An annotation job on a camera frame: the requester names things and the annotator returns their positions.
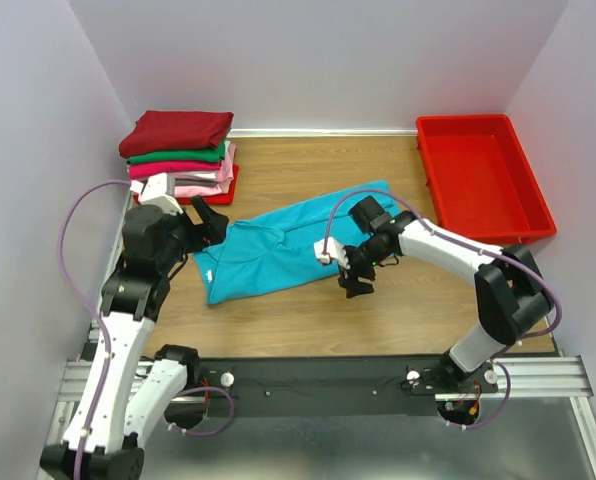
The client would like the teal t shirt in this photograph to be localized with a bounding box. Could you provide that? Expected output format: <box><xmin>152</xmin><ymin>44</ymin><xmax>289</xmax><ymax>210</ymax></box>
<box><xmin>191</xmin><ymin>179</ymin><xmax>409</xmax><ymax>307</ymax></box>

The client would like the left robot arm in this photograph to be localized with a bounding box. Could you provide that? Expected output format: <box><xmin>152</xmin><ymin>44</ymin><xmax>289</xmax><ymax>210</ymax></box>
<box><xmin>40</xmin><ymin>195</ymin><xmax>229</xmax><ymax>479</ymax></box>

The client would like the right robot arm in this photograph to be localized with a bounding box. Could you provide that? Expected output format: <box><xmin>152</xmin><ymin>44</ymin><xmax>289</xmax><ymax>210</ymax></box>
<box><xmin>315</xmin><ymin>196</ymin><xmax>557</xmax><ymax>390</ymax></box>

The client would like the grey folded shirt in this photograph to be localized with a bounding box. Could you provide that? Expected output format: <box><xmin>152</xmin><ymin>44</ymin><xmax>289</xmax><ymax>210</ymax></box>
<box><xmin>170</xmin><ymin>178</ymin><xmax>222</xmax><ymax>196</ymax></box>

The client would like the green folded shirt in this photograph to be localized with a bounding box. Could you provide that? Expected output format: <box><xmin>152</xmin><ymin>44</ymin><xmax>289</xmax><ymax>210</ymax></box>
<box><xmin>127</xmin><ymin>140</ymin><xmax>229</xmax><ymax>165</ymax></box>

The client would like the magenta folded shirt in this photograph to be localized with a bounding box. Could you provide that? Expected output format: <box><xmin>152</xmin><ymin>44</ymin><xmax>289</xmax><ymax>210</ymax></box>
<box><xmin>129</xmin><ymin>161</ymin><xmax>223</xmax><ymax>179</ymax></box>

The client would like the dark red folded shirt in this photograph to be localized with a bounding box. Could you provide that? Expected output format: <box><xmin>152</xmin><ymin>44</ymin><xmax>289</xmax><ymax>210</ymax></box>
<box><xmin>119</xmin><ymin>110</ymin><xmax>234</xmax><ymax>158</ymax></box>

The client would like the red plastic bin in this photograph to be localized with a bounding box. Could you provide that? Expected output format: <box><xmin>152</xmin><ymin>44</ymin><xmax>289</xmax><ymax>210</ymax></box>
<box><xmin>416</xmin><ymin>114</ymin><xmax>557</xmax><ymax>245</ymax></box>

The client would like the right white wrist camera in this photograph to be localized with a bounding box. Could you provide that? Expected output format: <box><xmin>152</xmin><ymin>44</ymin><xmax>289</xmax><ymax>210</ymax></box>
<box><xmin>313</xmin><ymin>236</ymin><xmax>350</xmax><ymax>270</ymax></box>

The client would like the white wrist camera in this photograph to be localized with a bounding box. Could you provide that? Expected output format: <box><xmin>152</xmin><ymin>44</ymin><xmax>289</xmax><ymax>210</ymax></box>
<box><xmin>130</xmin><ymin>173</ymin><xmax>183</xmax><ymax>216</ymax></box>
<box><xmin>313</xmin><ymin>236</ymin><xmax>350</xmax><ymax>270</ymax></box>

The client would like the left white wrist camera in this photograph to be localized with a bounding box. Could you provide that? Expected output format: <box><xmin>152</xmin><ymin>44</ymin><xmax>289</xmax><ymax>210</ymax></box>
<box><xmin>130</xmin><ymin>173</ymin><xmax>183</xmax><ymax>216</ymax></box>

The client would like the back aluminium rail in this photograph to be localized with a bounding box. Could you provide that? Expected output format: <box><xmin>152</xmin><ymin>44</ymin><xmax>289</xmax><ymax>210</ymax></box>
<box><xmin>229</xmin><ymin>128</ymin><xmax>418</xmax><ymax>138</ymax></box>

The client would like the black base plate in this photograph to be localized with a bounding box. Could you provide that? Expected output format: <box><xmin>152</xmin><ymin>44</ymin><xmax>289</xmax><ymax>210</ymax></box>
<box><xmin>188</xmin><ymin>355</ymin><xmax>498</xmax><ymax>418</ymax></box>

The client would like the aluminium frame rail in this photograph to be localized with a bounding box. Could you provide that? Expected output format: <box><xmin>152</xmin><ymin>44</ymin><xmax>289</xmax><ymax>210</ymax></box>
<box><xmin>58</xmin><ymin>356</ymin><xmax>594</xmax><ymax>403</ymax></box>

